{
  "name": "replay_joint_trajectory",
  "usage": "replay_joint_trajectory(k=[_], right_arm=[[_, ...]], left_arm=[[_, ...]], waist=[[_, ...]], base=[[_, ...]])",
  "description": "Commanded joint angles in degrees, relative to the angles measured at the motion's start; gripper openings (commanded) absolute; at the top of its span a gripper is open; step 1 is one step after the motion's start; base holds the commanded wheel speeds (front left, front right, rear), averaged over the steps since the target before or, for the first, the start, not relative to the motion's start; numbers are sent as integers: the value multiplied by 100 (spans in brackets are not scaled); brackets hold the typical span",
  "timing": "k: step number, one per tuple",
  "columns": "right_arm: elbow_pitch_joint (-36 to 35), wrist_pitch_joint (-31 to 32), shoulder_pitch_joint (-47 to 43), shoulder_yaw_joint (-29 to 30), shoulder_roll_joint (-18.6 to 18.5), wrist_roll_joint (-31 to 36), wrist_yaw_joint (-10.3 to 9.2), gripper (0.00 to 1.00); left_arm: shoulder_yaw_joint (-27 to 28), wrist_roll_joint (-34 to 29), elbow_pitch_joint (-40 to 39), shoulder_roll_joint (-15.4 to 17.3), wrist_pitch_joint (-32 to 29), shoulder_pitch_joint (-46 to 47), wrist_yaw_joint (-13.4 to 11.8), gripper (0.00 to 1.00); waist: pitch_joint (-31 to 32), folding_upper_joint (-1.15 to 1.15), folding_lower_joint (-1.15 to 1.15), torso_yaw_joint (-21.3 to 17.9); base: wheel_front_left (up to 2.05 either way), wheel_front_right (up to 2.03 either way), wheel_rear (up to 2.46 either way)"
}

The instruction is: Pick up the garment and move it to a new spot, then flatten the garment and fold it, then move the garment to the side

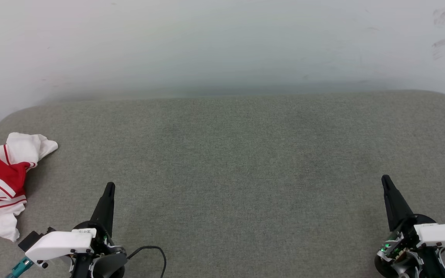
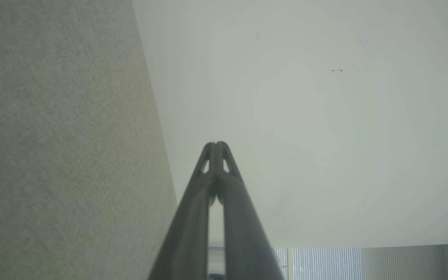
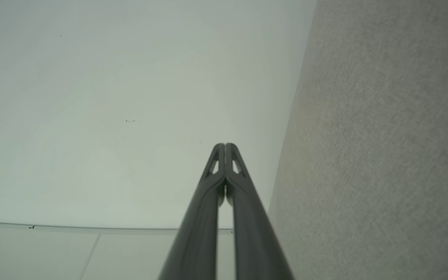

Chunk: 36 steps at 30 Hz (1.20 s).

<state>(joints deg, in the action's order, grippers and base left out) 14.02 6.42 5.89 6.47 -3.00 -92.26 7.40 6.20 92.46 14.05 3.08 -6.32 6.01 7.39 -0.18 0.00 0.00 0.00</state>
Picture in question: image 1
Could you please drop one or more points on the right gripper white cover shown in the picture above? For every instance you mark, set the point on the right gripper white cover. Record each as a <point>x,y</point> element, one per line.
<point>439,233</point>

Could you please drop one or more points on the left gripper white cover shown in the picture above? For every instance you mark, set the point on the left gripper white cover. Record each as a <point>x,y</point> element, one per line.
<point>60,243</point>

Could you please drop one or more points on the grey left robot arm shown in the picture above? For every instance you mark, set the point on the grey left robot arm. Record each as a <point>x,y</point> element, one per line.
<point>110,265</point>

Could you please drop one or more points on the grey fabric sofa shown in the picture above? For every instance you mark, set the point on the grey fabric sofa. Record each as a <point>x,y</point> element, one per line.
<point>245,173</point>

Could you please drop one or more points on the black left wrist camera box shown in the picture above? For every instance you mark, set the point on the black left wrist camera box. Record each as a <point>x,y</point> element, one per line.
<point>29,240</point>

